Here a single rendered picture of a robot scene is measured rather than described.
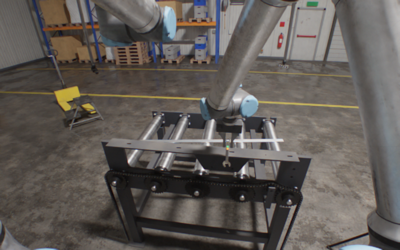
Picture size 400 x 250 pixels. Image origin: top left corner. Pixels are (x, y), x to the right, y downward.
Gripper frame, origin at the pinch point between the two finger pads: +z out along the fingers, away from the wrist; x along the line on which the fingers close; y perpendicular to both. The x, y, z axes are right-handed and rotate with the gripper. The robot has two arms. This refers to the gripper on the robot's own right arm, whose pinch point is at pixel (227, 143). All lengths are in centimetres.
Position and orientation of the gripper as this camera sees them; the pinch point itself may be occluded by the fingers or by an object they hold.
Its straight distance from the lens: 110.5
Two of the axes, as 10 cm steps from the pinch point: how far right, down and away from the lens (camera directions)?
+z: 0.1, 8.7, 4.9
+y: -1.5, 4.9, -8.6
